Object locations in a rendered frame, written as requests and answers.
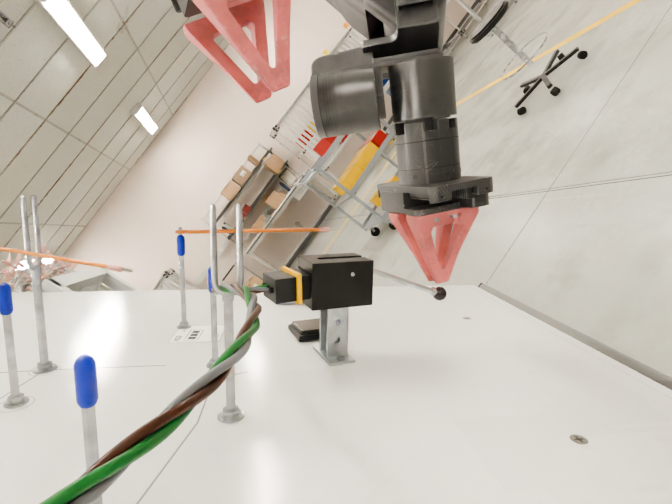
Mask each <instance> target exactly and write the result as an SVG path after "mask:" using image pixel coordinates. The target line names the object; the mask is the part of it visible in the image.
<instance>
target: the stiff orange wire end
mask: <svg viewBox="0 0 672 504"><path fill-rule="evenodd" d="M329 230H337V229H336V228H331V229H330V228H329V227H319V228H280V229H243V233H258V232H311V231H318V232H328V231H329ZM175 233H177V234H185V233H186V234H205V233H210V230H181V231H179V230H176V231H175ZM217 233H236V229H219V230H217Z"/></svg>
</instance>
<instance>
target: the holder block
mask: <svg viewBox="0 0 672 504"><path fill-rule="evenodd" d="M373 266H374V261H373V260H371V259H368V258H366V257H362V256H361V255H358V254H356V253H338V254H318V255H299V256H298V268H302V269H304V270H306V271H307V272H309V273H310V299H306V300H302V302H303V303H304V304H305V305H306V306H307V307H308V308H310V309H311V310H312V311H317V310H327V309H336V308H346V307H356V306H366V305H372V297H373ZM352 272H353V273H355V275H354V276H351V273H352Z"/></svg>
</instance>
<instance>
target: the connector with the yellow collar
mask: <svg viewBox="0 0 672 504"><path fill-rule="evenodd" d="M292 270H294V271H296V272H299V273H301V274H302V300H306V299H310V273H309V272H307V271H306V270H304V269H302V268H298V269H292ZM264 284H269V285H267V286H266V287H267V288H269V291H266V292H263V294H264V296H265V297H267V298H268V299H269V300H271V301H272V302H274V303H275V304H280V303H287V302H293V301H297V292H296V277H295V276H293V275H291V274H289V273H287V272H285V271H283V270H281V271H272V272H264V273H263V283H262V285H264Z"/></svg>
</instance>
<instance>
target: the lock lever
mask: <svg viewBox="0 0 672 504"><path fill-rule="evenodd" d="M373 274H376V275H378V276H381V277H384V278H387V279H390V280H393V281H395V282H398V283H401V284H404V285H407V286H410V287H413V288H416V289H419V290H422V291H425V292H428V293H430V294H431V295H432V296H435V295H436V294H437V293H438V292H437V289H436V288H435V287H431V288H429V287H427V286H424V285H421V284H418V283H415V282H412V281H409V280H406V279H403V278H400V277H397V276H394V275H392V274H389V273H386V272H383V271H380V270H378V269H375V268H373Z"/></svg>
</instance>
